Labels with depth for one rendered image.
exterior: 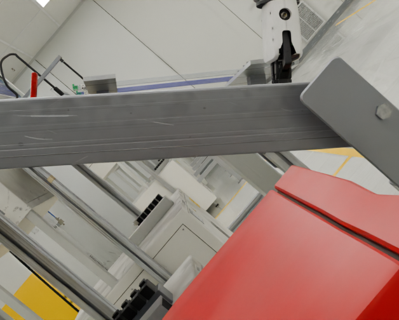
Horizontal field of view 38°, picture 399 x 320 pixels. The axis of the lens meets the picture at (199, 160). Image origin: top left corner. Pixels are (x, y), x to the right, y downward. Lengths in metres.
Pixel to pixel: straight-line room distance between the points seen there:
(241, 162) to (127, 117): 0.93
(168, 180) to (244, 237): 5.34
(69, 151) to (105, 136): 0.03
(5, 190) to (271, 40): 1.28
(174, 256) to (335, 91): 1.57
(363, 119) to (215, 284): 0.33
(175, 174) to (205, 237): 3.55
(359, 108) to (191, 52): 8.22
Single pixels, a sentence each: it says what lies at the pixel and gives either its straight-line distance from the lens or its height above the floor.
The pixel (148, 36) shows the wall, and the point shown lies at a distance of 8.73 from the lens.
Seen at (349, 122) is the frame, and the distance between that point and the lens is 0.51.
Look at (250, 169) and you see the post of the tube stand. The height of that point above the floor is 0.61.
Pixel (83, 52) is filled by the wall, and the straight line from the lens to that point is 8.78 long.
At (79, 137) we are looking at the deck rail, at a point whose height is 0.88.
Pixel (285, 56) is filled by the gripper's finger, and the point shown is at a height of 0.76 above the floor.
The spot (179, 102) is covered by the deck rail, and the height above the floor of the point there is 0.83.
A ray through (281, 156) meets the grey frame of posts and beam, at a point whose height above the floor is 0.61.
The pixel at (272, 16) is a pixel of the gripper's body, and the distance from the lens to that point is 1.01.
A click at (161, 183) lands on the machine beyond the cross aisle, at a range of 5.55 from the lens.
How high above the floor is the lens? 0.82
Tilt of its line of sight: 4 degrees down
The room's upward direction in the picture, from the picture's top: 50 degrees counter-clockwise
